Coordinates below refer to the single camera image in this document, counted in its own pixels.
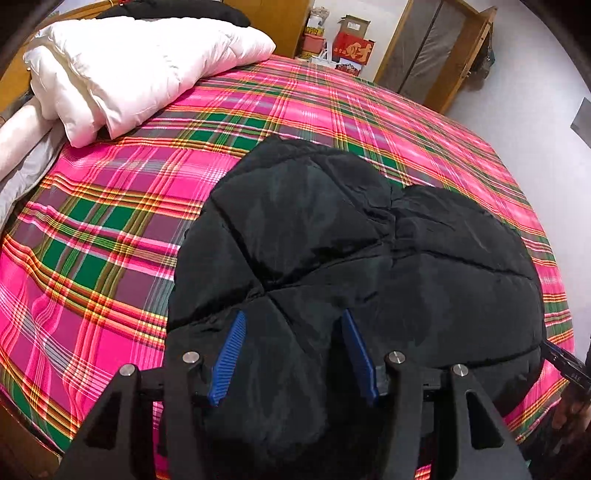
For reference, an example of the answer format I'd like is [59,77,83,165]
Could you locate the black padded jacket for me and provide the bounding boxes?
[165,136,546,479]

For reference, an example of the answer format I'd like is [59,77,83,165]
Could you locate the right hand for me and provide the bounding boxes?
[551,384,590,445]

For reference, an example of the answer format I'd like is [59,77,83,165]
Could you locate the pink plaid bed sheet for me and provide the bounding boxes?
[1,57,572,479]

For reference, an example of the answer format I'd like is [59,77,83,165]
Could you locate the grey folded blanket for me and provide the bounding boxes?
[0,96,66,230]

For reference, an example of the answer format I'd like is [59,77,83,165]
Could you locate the red gift box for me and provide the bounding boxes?
[332,32,375,66]

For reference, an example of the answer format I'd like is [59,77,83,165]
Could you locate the dark bag on door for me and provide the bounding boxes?
[466,32,496,91]

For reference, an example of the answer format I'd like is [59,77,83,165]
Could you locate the stacked pink boxes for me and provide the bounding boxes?
[297,7,329,59]

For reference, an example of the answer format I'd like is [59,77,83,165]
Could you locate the brown cardboard box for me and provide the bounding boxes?
[339,15,370,39]

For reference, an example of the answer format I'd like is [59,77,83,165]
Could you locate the wooden wardrobe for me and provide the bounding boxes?
[224,0,315,58]

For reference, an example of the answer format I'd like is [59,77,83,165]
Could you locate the open wooden door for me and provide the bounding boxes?
[423,1,498,114]

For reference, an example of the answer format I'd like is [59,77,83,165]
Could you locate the white folded duvet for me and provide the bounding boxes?
[23,17,276,148]

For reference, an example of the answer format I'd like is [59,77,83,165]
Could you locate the black garment on duvet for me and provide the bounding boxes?
[97,0,250,27]

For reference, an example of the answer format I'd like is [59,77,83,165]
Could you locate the wooden door frame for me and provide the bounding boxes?
[374,0,479,104]

